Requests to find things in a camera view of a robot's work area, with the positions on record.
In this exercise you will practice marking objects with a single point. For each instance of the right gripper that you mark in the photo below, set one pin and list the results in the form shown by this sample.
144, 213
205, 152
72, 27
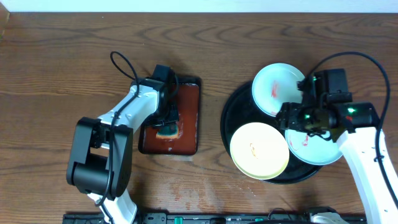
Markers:
289, 120

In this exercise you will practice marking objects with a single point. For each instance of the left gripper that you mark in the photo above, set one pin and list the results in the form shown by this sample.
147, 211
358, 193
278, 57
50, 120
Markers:
175, 117

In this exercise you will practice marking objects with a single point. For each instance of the green yellow sponge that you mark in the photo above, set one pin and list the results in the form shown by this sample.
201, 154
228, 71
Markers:
170, 131

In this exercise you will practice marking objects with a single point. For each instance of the pale green plate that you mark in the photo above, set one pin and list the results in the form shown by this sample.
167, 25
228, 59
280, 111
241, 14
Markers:
314, 150
274, 85

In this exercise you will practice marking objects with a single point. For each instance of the yellow plate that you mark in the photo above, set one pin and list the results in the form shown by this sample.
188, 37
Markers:
259, 151

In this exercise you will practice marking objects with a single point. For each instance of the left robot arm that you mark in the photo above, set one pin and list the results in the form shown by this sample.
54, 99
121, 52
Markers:
101, 155

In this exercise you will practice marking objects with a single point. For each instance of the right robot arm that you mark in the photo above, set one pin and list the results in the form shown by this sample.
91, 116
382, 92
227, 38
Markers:
361, 141

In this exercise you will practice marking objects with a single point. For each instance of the rectangular black red tray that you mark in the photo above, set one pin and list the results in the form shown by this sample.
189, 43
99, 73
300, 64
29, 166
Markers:
187, 101

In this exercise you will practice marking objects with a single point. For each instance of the round black tray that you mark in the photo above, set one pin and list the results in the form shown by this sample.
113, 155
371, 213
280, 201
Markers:
241, 109

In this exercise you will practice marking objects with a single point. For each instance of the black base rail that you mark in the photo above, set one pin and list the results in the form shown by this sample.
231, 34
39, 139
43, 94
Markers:
277, 215

